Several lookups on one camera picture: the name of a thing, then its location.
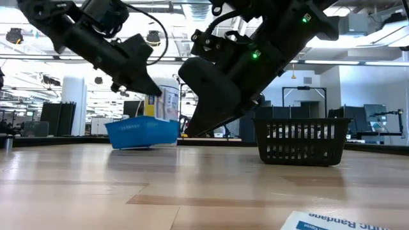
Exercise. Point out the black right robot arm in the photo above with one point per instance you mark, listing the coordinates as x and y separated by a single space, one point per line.
287 25

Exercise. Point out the white building pillar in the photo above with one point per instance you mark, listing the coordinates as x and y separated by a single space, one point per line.
74 105

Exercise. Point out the black ceiling projector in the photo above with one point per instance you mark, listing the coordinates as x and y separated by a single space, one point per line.
51 80

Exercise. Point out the black plastic basket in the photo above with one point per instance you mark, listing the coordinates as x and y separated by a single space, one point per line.
300 143

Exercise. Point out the black partition panel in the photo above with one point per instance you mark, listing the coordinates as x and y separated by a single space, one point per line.
57 119
348 111

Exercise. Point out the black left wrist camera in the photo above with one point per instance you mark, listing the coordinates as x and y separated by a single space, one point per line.
105 16

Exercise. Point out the disinfecting wipes canister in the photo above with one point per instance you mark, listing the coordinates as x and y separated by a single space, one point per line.
149 107

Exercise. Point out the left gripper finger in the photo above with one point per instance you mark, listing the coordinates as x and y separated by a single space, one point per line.
143 86

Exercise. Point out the grey computer monitor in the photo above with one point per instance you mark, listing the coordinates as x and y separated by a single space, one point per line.
375 113

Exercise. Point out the short metal post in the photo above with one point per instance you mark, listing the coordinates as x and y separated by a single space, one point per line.
9 145

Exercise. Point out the grey ceiling air unit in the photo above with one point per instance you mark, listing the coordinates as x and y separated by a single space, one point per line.
354 24

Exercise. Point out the silver air duct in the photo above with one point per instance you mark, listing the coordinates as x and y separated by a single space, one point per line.
199 9

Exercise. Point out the dark computer monitor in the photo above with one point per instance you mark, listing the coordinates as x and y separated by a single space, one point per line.
132 110

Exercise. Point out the black ceiling speaker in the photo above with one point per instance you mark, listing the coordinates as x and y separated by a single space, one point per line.
98 80

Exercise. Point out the black camera boom stand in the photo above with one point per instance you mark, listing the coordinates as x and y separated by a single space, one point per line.
386 113

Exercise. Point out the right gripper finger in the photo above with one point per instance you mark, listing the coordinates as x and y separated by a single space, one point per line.
214 118

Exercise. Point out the black curtain partition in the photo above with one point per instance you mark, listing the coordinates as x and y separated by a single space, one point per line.
281 111

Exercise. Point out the white cup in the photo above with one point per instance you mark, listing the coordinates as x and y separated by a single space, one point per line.
222 131

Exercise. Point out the blue plastic basket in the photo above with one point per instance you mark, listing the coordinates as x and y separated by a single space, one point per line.
140 132

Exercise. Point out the black ceiling camera device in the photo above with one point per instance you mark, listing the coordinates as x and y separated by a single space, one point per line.
153 38
14 35

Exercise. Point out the grey wall vent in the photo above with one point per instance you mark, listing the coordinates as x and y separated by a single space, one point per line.
307 80

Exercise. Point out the linear ceiling light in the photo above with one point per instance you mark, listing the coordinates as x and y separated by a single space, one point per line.
28 57
163 58
70 58
386 63
332 62

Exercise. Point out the white cabinet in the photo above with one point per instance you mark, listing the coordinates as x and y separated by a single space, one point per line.
97 126

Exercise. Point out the blue striped fabric bandage packet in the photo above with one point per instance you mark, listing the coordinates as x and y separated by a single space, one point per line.
335 223
169 105

